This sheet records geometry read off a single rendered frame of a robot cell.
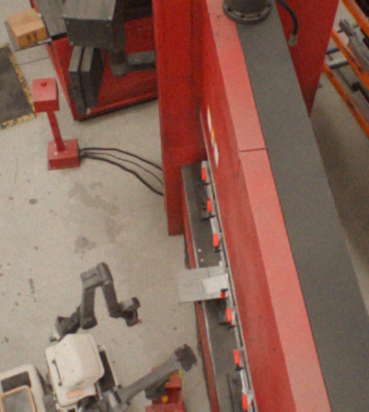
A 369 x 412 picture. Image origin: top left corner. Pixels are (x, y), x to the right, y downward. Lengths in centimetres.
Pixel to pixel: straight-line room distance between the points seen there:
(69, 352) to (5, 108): 302
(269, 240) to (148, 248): 264
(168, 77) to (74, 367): 148
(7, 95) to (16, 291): 178
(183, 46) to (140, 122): 216
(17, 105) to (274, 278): 385
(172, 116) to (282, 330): 188
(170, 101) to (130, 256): 152
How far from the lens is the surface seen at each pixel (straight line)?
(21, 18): 462
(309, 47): 340
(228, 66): 255
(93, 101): 374
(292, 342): 198
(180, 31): 316
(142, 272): 460
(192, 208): 382
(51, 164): 510
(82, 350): 298
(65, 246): 477
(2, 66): 590
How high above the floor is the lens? 415
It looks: 58 degrees down
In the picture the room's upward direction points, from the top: straight up
